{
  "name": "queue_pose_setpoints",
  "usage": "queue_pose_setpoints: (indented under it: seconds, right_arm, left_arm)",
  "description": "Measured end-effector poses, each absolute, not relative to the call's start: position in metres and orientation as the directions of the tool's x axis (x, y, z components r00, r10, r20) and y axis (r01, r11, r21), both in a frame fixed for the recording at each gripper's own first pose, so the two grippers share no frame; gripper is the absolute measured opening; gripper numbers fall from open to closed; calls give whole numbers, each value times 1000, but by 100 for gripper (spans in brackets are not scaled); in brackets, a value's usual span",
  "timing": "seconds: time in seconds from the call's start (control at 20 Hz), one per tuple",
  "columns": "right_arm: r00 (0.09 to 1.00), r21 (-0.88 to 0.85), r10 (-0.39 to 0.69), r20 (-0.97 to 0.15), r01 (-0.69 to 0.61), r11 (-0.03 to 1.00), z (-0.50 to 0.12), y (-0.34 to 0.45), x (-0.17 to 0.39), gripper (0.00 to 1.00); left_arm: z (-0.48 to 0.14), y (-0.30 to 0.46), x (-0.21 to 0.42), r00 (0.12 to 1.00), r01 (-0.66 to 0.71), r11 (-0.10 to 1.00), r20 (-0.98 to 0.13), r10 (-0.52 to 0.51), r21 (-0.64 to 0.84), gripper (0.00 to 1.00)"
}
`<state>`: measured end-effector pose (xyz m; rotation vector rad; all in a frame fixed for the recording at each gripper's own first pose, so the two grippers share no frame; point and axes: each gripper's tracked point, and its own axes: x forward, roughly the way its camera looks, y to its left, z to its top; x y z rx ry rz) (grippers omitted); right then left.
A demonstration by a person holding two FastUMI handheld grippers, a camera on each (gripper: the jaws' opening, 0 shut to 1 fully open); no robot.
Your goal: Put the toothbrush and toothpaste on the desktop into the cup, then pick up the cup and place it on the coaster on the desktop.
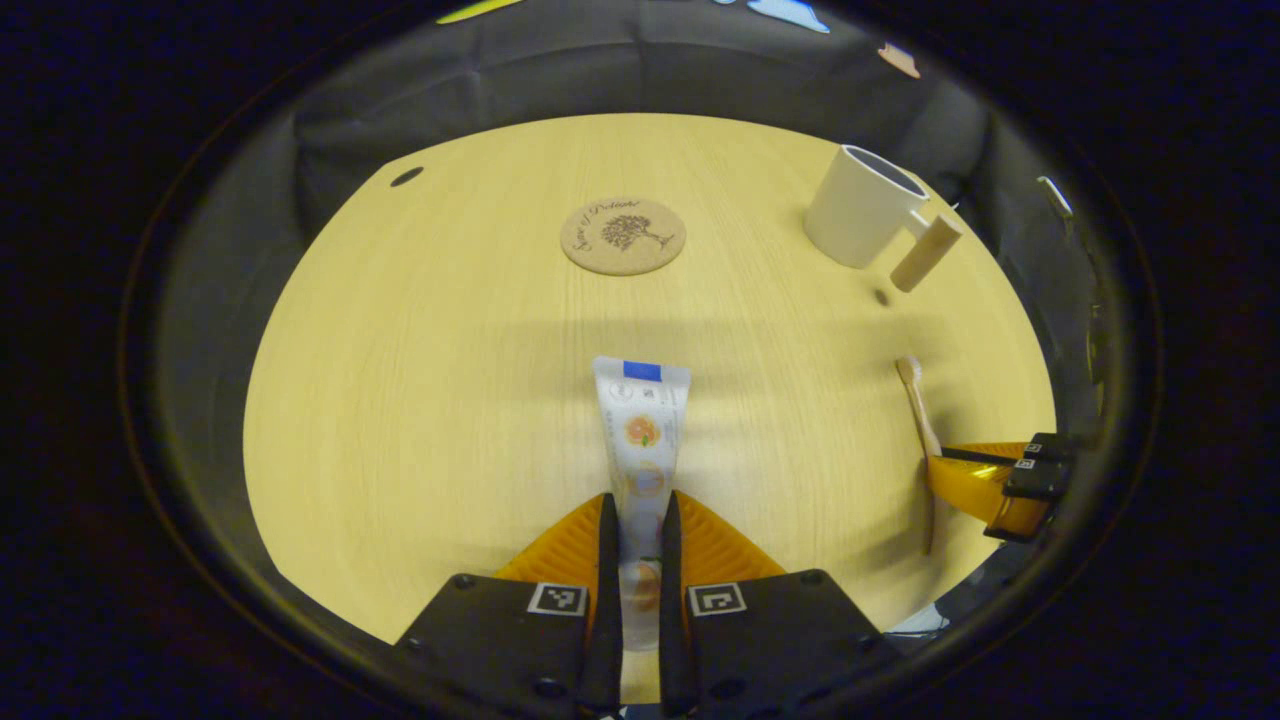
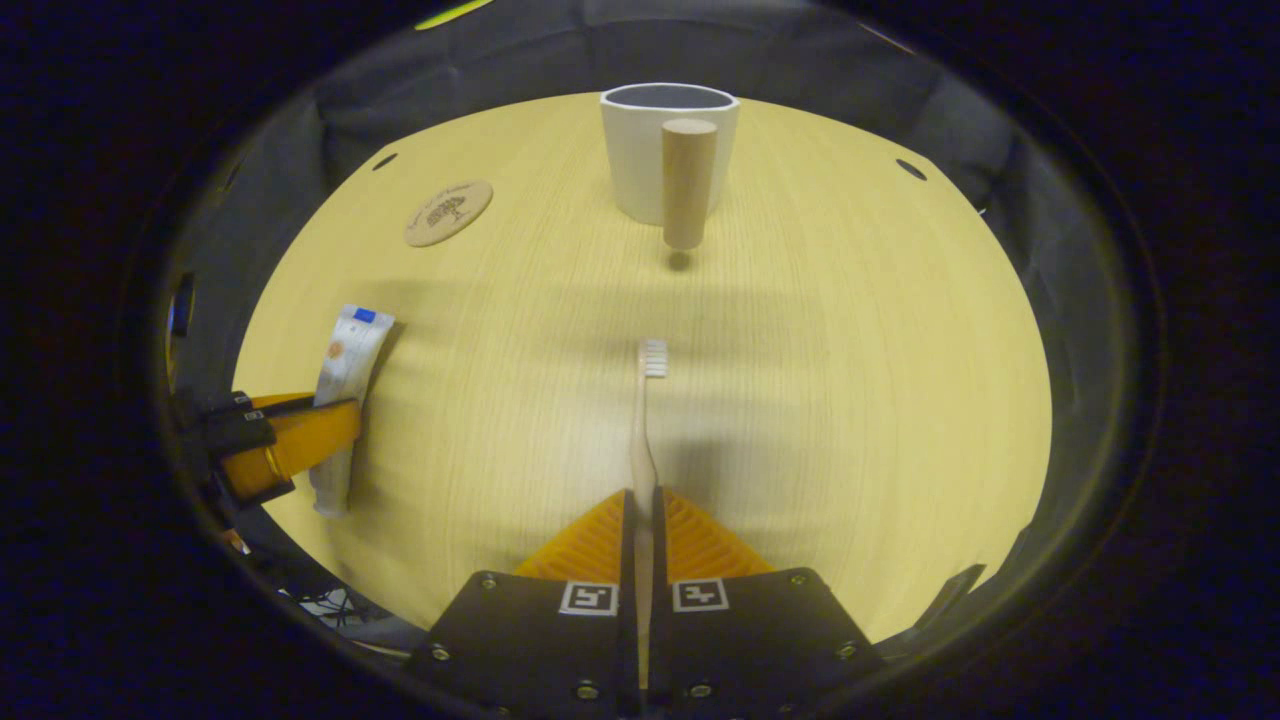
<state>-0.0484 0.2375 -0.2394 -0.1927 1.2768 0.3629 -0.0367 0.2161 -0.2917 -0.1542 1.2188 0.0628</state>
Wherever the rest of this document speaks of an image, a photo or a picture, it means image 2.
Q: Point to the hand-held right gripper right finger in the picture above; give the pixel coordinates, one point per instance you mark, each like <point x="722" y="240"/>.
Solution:
<point x="660" y="640"/>

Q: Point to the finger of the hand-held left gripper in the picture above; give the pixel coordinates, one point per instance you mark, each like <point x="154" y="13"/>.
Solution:
<point x="300" y="440"/>
<point x="280" y="400"/>

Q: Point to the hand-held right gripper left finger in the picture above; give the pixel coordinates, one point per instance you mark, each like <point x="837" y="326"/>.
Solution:
<point x="628" y="640"/>

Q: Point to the white toothpaste tube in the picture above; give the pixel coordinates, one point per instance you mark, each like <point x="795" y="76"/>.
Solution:
<point x="350" y="350"/>

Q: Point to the beige toothbrush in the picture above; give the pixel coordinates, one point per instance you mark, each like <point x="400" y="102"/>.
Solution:
<point x="645" y="440"/>

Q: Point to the round wooden coaster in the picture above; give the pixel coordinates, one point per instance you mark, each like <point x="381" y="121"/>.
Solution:
<point x="450" y="212"/>

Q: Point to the wooden desktop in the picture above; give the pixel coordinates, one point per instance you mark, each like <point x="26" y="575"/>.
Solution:
<point x="850" y="400"/>

